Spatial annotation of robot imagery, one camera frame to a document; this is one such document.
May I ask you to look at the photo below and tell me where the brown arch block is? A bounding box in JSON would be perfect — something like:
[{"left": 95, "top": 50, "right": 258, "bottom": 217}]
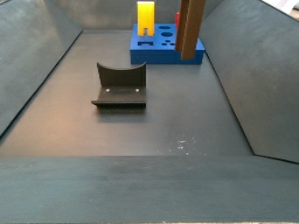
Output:
[{"left": 175, "top": 0, "right": 206, "bottom": 60}]

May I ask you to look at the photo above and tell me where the blue shape sorter board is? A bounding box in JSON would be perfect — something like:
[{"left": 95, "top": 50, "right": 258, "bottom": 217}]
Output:
[{"left": 130, "top": 24, "right": 205, "bottom": 65}]

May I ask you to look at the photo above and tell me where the black curved stand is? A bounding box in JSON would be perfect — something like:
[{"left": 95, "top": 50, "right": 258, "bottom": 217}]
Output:
[{"left": 91, "top": 64, "right": 147, "bottom": 107}]

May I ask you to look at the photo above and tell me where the red rectangular block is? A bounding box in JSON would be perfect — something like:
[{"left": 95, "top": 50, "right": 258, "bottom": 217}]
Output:
[{"left": 175, "top": 11, "right": 181, "bottom": 29}]

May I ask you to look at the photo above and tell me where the yellow slotted block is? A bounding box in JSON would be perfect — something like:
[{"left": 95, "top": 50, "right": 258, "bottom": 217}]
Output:
[{"left": 137, "top": 1, "right": 155, "bottom": 36}]

